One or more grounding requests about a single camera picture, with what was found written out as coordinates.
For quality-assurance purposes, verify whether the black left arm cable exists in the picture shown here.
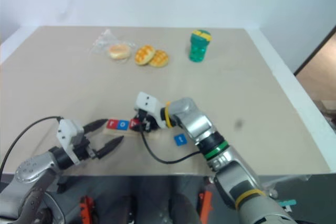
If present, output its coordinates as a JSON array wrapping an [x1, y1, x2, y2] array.
[[0, 115, 65, 175]]

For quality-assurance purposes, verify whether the dark door frame strip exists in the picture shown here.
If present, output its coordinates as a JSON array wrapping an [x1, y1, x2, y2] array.
[[293, 25, 336, 76]]

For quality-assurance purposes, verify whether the blue letter block t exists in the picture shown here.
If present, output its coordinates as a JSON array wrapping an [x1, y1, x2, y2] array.
[[173, 134, 187, 146]]

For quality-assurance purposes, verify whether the wooden letter tray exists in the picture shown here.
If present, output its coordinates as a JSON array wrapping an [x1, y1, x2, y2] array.
[[101, 121, 161, 141]]

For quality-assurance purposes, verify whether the dark grey robot torso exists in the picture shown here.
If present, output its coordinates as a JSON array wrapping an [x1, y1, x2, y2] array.
[[39, 175, 218, 224]]

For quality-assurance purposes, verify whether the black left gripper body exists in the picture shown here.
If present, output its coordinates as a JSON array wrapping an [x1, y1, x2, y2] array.
[[72, 132, 99, 161]]

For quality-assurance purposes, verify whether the golden checkered round bread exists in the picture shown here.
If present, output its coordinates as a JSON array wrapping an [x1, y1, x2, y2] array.
[[134, 45, 155, 66], [149, 49, 170, 68]]

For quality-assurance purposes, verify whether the pale round bun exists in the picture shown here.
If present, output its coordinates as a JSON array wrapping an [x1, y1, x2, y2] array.
[[108, 44, 132, 60]]

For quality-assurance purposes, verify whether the clear plastic bag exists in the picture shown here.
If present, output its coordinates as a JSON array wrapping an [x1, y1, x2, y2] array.
[[90, 28, 137, 65]]

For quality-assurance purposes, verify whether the yellow rubber band on wrist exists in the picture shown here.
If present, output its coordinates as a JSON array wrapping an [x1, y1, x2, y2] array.
[[163, 101, 174, 129]]

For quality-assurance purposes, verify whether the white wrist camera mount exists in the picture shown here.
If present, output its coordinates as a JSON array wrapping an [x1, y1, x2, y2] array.
[[55, 119, 85, 166], [134, 91, 169, 130]]

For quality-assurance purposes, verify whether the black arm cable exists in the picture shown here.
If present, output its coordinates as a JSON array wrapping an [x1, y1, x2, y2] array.
[[140, 126, 203, 165], [0, 115, 65, 175]]

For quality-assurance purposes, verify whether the green bottle with yellow lid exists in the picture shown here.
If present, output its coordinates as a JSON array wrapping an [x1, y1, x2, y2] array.
[[188, 29, 212, 63]]

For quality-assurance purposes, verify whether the teal plastic piece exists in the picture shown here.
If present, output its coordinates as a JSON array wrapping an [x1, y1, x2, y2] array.
[[277, 199, 298, 208]]

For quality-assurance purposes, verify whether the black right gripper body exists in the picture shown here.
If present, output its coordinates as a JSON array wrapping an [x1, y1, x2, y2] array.
[[134, 108, 159, 132]]

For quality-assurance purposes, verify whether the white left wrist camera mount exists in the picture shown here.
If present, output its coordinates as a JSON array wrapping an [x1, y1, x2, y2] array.
[[55, 119, 85, 166]]

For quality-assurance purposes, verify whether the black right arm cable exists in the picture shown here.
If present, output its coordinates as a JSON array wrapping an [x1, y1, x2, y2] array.
[[140, 126, 203, 165]]

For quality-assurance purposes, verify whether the orange and black clamp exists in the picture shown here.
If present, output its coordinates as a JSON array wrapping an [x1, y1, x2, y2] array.
[[197, 189, 214, 222], [78, 195, 96, 224]]

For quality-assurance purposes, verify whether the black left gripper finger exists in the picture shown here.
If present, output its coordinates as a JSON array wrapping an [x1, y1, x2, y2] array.
[[95, 136, 124, 160], [83, 119, 109, 133]]

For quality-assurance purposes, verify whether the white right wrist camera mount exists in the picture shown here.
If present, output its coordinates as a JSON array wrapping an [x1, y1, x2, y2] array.
[[134, 91, 169, 130]]

